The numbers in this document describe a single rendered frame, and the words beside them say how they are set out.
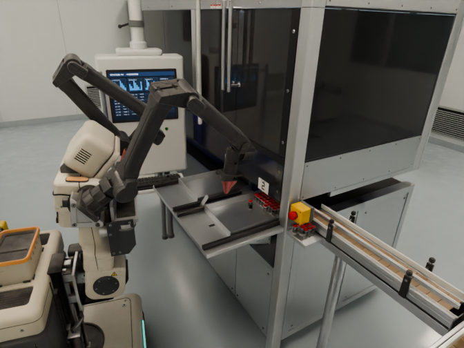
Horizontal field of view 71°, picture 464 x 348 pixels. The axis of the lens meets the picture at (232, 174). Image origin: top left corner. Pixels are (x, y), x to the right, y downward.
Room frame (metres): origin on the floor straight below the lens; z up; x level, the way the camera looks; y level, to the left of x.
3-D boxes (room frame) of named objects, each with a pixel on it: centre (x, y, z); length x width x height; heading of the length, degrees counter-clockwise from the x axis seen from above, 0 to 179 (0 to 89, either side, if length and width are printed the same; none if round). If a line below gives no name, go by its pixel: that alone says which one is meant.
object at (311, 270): (2.40, -0.15, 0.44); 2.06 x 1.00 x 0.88; 31
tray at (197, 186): (1.67, 0.10, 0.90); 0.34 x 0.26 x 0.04; 121
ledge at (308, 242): (1.23, -0.35, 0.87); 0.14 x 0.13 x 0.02; 121
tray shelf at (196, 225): (1.49, 0.07, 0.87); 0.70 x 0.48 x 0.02; 31
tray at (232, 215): (1.38, -0.08, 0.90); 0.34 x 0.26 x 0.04; 121
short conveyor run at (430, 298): (1.05, -0.58, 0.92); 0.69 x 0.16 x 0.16; 31
